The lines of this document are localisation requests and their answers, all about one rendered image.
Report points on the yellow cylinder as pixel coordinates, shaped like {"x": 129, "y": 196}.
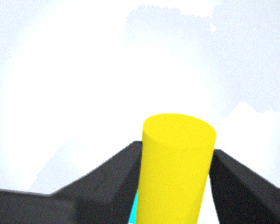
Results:
{"x": 176, "y": 157}

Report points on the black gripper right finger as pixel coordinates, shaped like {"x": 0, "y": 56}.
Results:
{"x": 239, "y": 194}

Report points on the cyan circle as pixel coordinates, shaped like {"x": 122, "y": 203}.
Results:
{"x": 133, "y": 213}

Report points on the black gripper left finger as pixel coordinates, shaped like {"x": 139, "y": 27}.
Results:
{"x": 105, "y": 195}

